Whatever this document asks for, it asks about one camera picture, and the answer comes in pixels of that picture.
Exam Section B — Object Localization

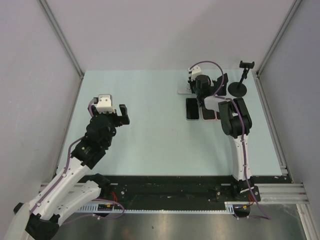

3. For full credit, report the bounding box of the clear acrylic phone stand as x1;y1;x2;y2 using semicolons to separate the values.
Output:
177;84;194;95

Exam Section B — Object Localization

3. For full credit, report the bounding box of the black block phone stand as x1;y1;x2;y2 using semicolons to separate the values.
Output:
211;73;229;97

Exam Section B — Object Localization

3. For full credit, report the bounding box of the black phone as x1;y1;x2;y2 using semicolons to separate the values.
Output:
185;98;200;121

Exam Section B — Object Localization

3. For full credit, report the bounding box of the pink case phone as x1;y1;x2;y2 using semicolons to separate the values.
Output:
215;112;221;121

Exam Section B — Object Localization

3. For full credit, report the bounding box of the black round-base phone stand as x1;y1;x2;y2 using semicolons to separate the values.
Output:
228;60;255;98

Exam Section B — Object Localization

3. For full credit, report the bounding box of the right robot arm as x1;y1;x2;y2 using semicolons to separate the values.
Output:
187;72;253;201

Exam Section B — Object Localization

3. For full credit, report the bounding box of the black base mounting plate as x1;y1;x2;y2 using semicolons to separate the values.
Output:
69;174;293;211

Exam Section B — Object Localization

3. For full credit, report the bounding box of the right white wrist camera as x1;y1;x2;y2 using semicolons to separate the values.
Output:
188;64;202;81

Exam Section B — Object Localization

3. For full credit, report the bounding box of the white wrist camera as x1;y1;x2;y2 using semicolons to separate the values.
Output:
188;64;202;81
95;94;116;114

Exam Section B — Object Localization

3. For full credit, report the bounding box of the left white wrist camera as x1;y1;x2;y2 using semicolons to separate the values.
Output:
95;94;116;114

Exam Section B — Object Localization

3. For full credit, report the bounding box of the white slotted cable duct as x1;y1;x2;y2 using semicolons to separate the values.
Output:
77;202;241;215

